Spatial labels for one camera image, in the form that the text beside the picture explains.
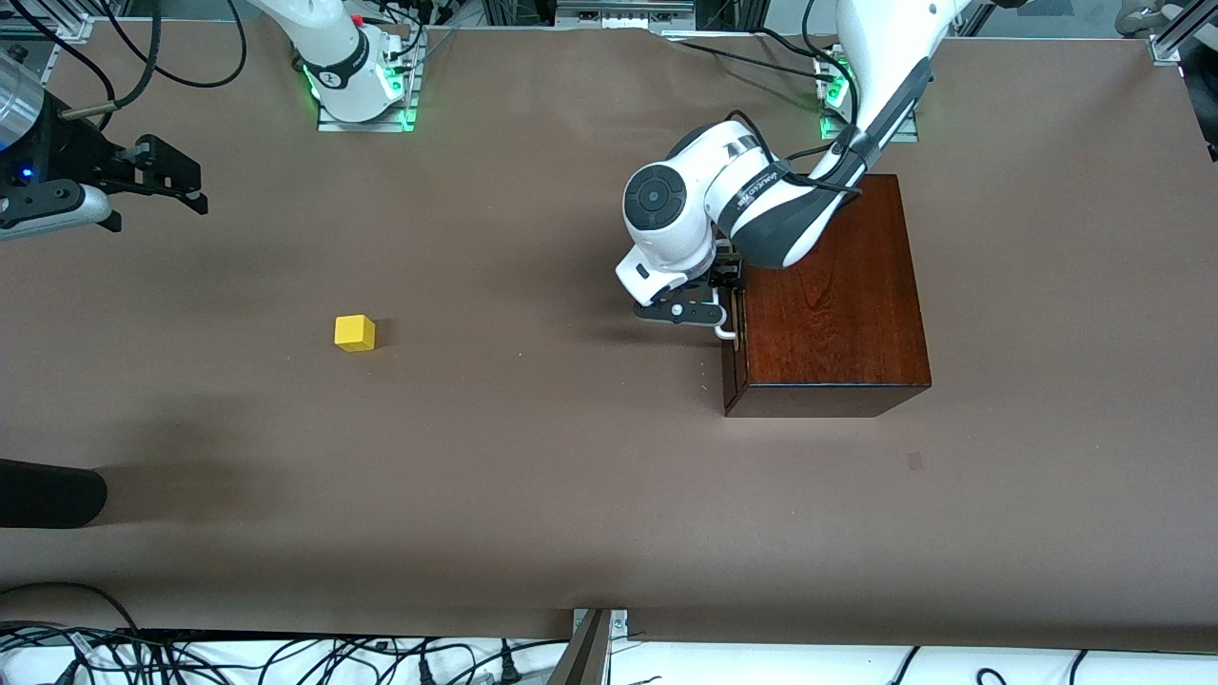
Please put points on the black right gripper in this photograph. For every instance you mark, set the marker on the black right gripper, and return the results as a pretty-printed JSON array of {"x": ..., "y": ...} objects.
[{"x": 78, "y": 152}]

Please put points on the yellow cube block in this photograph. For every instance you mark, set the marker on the yellow cube block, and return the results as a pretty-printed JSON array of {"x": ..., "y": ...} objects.
[{"x": 354, "y": 333}]

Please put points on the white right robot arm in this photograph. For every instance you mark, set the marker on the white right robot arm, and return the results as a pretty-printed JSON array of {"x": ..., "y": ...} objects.
[{"x": 333, "y": 57}]

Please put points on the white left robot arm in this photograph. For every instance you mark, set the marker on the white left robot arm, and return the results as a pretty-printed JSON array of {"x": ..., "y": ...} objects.
[{"x": 761, "y": 205}]

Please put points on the dark brown wooden drawer cabinet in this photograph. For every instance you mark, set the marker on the dark brown wooden drawer cabinet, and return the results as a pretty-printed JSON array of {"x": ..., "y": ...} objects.
[{"x": 837, "y": 314}]

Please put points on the brown paper table cover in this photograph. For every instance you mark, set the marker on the brown paper table cover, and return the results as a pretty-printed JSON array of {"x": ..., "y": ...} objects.
[{"x": 476, "y": 457}]

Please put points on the black cylinder object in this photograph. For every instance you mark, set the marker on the black cylinder object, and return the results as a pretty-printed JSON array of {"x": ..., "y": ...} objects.
[{"x": 48, "y": 495}]

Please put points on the aluminium arm base plate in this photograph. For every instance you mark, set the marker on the aluminium arm base plate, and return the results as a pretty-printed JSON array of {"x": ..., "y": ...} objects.
[
  {"x": 830, "y": 131},
  {"x": 381, "y": 126}
]

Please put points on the aluminium frame extrusion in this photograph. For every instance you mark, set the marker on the aluminium frame extrusion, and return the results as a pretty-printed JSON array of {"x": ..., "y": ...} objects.
[
  {"x": 1175, "y": 38},
  {"x": 57, "y": 24}
]

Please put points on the black equipment rack frame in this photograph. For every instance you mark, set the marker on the black equipment rack frame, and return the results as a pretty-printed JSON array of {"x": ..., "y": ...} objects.
[{"x": 618, "y": 11}]

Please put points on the dark aluminium frame post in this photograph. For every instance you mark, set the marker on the dark aluminium frame post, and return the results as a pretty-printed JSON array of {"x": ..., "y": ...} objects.
[{"x": 585, "y": 656}]

